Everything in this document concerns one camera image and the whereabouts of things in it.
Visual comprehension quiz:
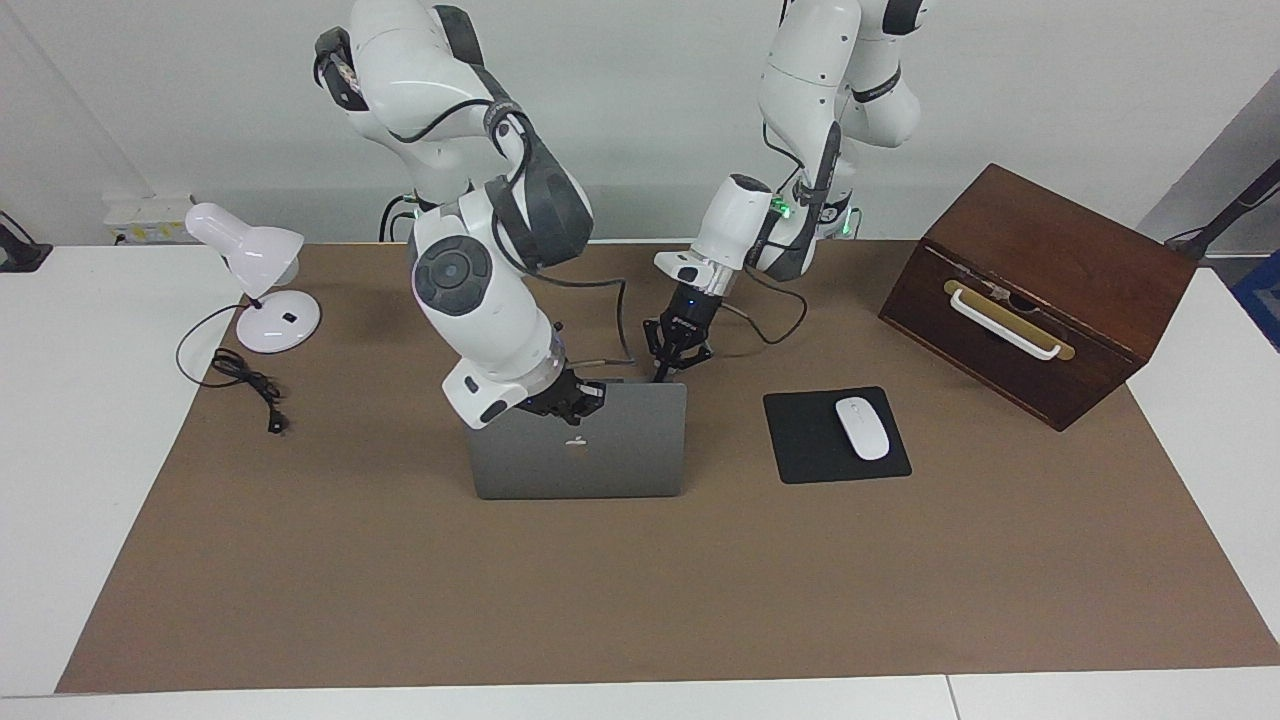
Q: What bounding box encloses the silver laptop computer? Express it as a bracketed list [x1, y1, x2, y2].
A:
[466, 381, 689, 501]

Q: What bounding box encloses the black table clamp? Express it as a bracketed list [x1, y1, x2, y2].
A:
[0, 210, 53, 273]

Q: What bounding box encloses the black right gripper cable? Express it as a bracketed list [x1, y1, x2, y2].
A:
[540, 275, 641, 369]

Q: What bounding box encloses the black lamp power cable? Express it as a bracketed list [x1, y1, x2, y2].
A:
[176, 303, 291, 435]

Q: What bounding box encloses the blue crate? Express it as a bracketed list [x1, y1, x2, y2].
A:
[1232, 248, 1280, 353]

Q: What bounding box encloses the white desk lamp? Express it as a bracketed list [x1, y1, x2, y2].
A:
[185, 202, 323, 354]

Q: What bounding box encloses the dark brown wooden box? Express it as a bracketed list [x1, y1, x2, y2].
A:
[878, 163, 1199, 432]

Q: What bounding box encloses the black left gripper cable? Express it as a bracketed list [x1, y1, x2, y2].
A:
[715, 262, 809, 347]

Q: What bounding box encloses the white power strip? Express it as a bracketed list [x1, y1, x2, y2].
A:
[103, 195, 196, 246]

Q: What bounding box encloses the gold handle plate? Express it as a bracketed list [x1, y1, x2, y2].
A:
[943, 279, 1077, 362]

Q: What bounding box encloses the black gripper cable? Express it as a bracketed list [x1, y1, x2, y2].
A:
[715, 262, 809, 347]
[540, 275, 641, 369]

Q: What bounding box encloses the black right arm base cable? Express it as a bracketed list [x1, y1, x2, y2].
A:
[378, 193, 419, 243]

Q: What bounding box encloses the black mouse pad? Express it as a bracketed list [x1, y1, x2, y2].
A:
[763, 386, 913, 485]

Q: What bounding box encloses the brown table mat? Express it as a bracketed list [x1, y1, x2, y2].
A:
[55, 240, 1280, 694]

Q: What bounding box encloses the white computer mouse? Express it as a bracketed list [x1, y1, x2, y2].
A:
[835, 397, 891, 462]

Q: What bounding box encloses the white box handle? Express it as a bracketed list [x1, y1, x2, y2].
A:
[949, 288, 1063, 361]

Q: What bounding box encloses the black camera stand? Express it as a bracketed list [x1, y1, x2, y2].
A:
[1165, 158, 1280, 263]

